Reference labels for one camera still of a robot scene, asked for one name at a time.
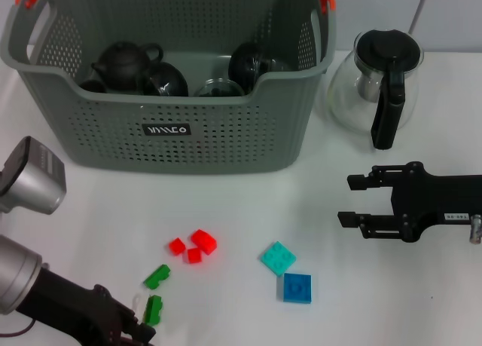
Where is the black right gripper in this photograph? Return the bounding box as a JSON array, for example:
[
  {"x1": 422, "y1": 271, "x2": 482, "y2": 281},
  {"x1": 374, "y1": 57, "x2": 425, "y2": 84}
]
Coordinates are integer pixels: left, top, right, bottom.
[{"x1": 337, "y1": 160, "x2": 482, "y2": 244}]

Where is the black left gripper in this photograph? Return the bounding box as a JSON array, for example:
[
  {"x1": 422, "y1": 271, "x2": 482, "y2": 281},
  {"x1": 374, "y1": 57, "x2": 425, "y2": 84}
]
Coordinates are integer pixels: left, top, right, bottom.
[{"x1": 15, "y1": 266, "x2": 157, "y2": 346}]

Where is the green toy brick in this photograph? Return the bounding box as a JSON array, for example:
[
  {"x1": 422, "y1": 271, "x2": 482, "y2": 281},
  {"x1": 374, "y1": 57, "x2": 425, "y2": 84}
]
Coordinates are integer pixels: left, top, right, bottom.
[
  {"x1": 143, "y1": 295, "x2": 166, "y2": 327},
  {"x1": 143, "y1": 264, "x2": 171, "y2": 290}
]

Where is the glass teacup black holder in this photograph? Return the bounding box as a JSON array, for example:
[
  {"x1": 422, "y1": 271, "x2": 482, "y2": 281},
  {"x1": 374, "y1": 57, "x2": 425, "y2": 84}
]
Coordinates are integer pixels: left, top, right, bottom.
[
  {"x1": 227, "y1": 41, "x2": 293, "y2": 94},
  {"x1": 138, "y1": 61, "x2": 190, "y2": 98},
  {"x1": 193, "y1": 78, "x2": 246, "y2": 98}
]

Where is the grey perforated plastic storage bin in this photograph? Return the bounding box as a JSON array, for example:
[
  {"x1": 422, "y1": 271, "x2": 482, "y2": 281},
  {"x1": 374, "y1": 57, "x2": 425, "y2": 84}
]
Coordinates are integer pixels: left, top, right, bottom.
[{"x1": 0, "y1": 0, "x2": 338, "y2": 175}]

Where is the teal square toy brick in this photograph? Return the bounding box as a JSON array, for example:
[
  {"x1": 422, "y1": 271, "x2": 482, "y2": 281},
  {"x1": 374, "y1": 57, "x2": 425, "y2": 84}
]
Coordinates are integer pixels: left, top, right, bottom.
[{"x1": 259, "y1": 240, "x2": 297, "y2": 277}]

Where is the blue square toy brick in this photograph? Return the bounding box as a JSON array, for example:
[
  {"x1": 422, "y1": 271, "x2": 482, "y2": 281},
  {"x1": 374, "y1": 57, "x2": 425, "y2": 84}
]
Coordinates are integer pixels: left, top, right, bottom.
[{"x1": 280, "y1": 272, "x2": 313, "y2": 305}]

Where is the wide red toy brick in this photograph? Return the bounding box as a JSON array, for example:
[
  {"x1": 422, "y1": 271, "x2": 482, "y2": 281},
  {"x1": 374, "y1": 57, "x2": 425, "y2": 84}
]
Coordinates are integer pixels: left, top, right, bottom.
[{"x1": 191, "y1": 228, "x2": 218, "y2": 255}]

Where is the glass coffee pot black lid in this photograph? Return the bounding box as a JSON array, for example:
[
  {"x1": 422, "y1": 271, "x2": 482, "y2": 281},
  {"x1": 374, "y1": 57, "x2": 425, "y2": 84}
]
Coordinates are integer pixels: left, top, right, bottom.
[{"x1": 326, "y1": 28, "x2": 426, "y2": 151}]

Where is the black clay teapot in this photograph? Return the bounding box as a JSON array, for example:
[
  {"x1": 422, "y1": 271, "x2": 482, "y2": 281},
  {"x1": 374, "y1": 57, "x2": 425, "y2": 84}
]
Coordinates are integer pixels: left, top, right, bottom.
[{"x1": 90, "y1": 40, "x2": 165, "y2": 93}]

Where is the right gripper cable silver plug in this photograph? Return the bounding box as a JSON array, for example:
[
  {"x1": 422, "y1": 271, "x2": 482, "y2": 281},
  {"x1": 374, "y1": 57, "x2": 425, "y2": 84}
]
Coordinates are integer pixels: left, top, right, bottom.
[{"x1": 468, "y1": 214, "x2": 482, "y2": 246}]

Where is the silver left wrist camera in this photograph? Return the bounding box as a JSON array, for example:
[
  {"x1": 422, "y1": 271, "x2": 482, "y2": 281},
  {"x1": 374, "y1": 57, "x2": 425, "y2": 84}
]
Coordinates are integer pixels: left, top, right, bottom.
[{"x1": 0, "y1": 135, "x2": 68, "y2": 216}]

